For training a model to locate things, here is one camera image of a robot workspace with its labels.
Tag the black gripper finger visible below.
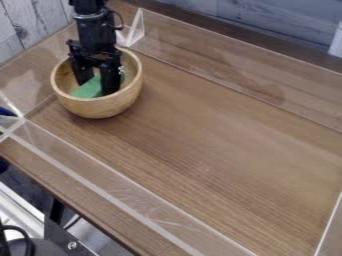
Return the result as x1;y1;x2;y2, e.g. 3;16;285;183
100;63;122;95
70;54;94;85

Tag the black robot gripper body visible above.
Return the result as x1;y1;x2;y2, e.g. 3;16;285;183
67;0;123;67

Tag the green rectangular block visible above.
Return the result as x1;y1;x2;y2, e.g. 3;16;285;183
70;73;126;99

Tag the light wooden bowl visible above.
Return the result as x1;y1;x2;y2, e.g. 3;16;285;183
51;48;143;119

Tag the blue object at left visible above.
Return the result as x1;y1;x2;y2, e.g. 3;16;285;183
0;106;18;117

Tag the black metal table leg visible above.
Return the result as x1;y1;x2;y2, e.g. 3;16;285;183
50;199;66;225

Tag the white object at right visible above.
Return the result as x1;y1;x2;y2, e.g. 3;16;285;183
329;20;342;58

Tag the clear acrylic tray wall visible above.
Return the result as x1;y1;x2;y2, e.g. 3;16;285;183
0;5;342;256

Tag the black metal bracket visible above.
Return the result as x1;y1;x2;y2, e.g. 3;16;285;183
44;218;98;256

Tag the black cable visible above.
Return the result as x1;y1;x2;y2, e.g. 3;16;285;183
0;224;38;256

